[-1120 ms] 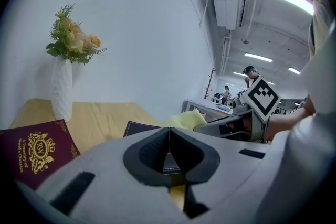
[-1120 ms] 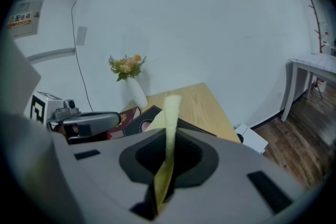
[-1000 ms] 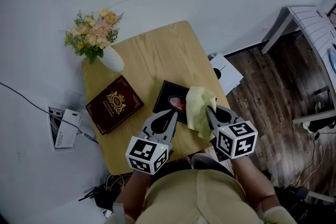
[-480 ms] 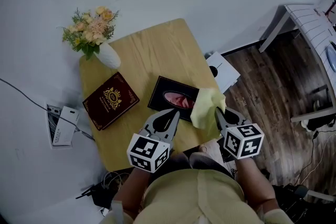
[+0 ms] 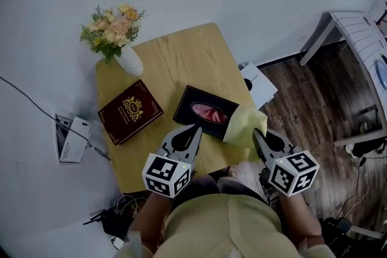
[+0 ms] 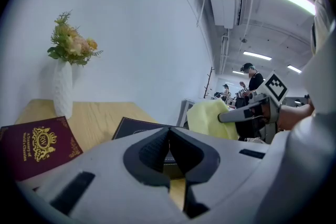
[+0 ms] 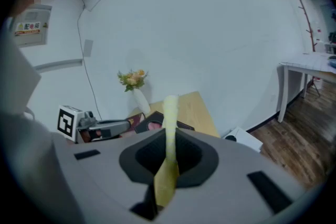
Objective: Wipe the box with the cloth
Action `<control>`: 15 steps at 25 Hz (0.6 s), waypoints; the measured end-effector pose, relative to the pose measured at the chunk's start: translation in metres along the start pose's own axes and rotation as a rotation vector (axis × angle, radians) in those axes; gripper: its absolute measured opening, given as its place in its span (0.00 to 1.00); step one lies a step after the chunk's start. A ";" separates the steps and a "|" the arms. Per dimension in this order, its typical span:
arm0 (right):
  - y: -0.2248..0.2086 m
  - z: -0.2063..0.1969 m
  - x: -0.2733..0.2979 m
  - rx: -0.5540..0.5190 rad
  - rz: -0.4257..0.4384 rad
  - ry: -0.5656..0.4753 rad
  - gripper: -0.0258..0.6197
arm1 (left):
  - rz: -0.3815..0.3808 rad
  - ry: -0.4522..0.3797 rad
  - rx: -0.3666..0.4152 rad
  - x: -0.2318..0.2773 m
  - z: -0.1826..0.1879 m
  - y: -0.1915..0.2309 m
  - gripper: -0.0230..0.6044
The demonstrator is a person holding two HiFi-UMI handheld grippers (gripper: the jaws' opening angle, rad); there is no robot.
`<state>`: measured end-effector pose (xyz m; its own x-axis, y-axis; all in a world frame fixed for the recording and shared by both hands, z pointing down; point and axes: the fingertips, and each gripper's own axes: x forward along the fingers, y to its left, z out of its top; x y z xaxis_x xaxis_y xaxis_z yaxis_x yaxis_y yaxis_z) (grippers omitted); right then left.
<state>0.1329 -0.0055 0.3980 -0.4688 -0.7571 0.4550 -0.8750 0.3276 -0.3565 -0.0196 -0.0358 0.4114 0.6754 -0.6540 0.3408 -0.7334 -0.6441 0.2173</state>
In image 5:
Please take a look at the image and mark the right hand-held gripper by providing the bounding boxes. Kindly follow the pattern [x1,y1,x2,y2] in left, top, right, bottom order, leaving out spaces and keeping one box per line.
[252,128,320,198]

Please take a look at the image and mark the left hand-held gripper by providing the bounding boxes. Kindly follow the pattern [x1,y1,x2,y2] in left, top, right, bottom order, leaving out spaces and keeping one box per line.
[141,124,203,199]

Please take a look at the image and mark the black tissue box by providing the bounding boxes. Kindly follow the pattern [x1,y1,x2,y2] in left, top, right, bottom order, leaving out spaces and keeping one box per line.
[172,85,239,140]

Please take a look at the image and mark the pale yellow cloth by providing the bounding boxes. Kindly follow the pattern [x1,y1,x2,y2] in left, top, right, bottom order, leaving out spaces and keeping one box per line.
[223,108,268,149]

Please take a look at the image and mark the person's right forearm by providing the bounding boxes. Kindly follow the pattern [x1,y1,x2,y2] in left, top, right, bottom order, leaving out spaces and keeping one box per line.
[278,192,324,247]

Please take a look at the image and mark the person's left forearm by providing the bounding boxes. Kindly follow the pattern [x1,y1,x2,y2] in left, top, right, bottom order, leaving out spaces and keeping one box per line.
[129,192,176,253]

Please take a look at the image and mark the white floor box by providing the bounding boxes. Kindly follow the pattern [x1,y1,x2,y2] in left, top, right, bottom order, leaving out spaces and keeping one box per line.
[240,62,278,109]

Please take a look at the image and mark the white wiring box cover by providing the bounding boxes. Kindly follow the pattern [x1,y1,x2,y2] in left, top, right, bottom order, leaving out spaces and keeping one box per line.
[59,117,93,164]

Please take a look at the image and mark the person's legs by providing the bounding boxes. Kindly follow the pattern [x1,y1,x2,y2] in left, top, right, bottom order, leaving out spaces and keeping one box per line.
[189,175,270,206]

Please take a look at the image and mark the maroon book with gold print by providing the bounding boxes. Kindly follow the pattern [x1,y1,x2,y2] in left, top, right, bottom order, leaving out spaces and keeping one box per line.
[97,79,164,146]

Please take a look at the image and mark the person's pale yellow top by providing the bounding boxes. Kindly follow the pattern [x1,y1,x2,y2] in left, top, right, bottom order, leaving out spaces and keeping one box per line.
[113,193,345,258]

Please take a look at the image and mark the black bag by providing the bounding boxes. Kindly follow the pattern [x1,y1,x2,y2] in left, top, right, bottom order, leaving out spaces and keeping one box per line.
[352,137,387,158]

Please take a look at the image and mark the white textured vase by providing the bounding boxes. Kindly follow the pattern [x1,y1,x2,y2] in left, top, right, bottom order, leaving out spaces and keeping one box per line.
[114,45,145,77]

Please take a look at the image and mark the black router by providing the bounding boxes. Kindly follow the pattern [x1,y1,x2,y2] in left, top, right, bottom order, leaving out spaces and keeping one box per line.
[83,207,135,236]

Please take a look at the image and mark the black device with grey tube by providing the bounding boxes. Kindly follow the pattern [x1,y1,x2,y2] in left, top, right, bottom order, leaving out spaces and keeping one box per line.
[320,217,387,258]

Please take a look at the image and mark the white modem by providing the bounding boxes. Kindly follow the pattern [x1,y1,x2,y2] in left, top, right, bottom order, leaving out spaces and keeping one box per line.
[110,235,126,251]

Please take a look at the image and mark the blue plate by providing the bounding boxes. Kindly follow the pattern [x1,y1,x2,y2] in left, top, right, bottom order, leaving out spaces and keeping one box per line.
[376,59,387,87]

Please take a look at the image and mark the peach and yellow flower bouquet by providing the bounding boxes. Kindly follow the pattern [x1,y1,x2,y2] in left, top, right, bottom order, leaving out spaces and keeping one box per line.
[79,4,146,64]

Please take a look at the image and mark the white desk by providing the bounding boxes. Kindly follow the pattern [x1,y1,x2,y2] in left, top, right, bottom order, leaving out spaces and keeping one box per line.
[299,11,387,147]

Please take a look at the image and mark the tangle of cables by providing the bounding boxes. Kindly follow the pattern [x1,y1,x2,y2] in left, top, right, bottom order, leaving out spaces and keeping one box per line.
[113,193,146,221]

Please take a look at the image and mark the black floor cable with plug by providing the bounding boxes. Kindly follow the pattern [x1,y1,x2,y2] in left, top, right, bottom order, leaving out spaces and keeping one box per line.
[332,156,368,218]

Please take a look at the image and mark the open wall wiring box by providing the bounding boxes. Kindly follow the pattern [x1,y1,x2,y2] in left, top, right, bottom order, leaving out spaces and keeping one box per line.
[54,114,76,163]

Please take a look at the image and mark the grey wall cable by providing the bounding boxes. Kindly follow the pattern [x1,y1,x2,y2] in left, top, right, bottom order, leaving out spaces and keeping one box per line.
[0,75,111,161]

